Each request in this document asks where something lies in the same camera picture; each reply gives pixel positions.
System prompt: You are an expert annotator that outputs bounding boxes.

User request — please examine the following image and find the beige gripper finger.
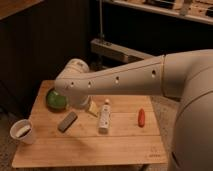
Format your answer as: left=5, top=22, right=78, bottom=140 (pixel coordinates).
left=87, top=101, right=99, bottom=117

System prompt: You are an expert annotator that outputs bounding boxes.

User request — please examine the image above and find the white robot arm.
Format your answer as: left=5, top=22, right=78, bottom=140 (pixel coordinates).
left=54, top=49, right=213, bottom=171

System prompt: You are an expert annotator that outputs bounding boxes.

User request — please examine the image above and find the white tube bottle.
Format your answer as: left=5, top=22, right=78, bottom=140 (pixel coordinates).
left=98, top=99, right=111, bottom=134

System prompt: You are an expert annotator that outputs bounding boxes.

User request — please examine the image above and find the grey rectangular block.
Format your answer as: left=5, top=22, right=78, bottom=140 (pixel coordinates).
left=58, top=112, right=78, bottom=133

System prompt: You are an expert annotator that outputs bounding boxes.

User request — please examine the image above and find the wooden table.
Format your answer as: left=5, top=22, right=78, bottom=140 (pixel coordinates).
left=12, top=80, right=167, bottom=168

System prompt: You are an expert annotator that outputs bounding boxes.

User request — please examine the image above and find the green ceramic bowl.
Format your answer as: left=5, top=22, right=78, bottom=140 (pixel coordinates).
left=45, top=88, right=67, bottom=111

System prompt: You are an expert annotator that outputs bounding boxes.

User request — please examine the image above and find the red orange carrot toy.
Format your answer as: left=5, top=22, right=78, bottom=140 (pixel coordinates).
left=138, top=108, right=145, bottom=127

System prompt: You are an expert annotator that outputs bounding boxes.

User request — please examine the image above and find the grey metal beam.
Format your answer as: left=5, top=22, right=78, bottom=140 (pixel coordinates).
left=90, top=39, right=153, bottom=63

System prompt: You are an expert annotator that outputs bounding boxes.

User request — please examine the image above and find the vertical metal pole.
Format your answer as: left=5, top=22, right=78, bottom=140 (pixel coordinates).
left=99, top=0, right=104, bottom=43

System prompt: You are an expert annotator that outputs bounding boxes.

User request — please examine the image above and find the white paper cup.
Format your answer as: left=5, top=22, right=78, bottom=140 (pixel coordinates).
left=10, top=119, right=36, bottom=144

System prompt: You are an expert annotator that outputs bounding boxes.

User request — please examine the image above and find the white object in cup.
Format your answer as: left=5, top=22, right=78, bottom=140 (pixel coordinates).
left=16, top=125, right=30, bottom=138

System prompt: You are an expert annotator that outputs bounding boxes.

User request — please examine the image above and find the background shelf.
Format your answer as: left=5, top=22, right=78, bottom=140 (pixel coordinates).
left=103, top=0, right=213, bottom=26

